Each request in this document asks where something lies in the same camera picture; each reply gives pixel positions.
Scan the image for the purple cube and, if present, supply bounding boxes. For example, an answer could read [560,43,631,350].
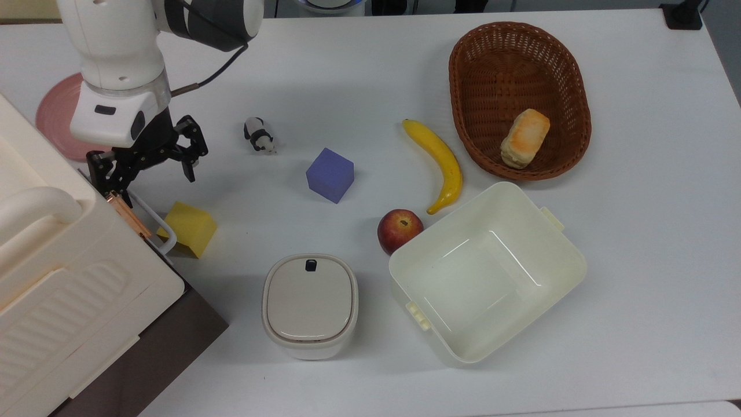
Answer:
[306,147,355,204]

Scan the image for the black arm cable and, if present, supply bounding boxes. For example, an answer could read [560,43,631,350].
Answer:
[170,42,251,97]

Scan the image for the red apple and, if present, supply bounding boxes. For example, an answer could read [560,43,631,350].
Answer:
[377,209,424,256]

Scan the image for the brown wicker basket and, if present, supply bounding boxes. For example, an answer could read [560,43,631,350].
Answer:
[449,21,592,181]

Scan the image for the wooden drawer with white handle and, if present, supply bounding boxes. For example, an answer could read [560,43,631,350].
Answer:
[127,191,177,258]

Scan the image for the cream plastic box with handles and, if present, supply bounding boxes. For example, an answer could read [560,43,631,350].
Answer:
[0,93,186,417]

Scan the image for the yellow banana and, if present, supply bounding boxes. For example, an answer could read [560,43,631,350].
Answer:
[402,119,464,215]

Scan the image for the bread piece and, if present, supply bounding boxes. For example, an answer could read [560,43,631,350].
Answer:
[500,108,551,170]

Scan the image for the panda figurine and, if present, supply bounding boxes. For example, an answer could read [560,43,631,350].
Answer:
[243,116,277,155]

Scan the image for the yellow cube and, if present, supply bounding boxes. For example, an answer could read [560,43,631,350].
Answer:
[156,202,218,259]

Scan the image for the pink plate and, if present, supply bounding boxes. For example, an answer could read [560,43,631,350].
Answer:
[36,72,113,162]

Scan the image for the small beige lidded bin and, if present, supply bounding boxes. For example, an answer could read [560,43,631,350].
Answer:
[262,254,360,361]

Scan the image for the black stand base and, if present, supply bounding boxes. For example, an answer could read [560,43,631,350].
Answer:
[659,0,705,31]

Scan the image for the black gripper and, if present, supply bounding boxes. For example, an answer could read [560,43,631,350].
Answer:
[87,107,209,203]

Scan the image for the dark wood drawer cabinet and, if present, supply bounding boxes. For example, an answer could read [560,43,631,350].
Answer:
[49,277,230,417]

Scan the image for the cream plastic tub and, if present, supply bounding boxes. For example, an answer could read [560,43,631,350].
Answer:
[388,181,588,365]

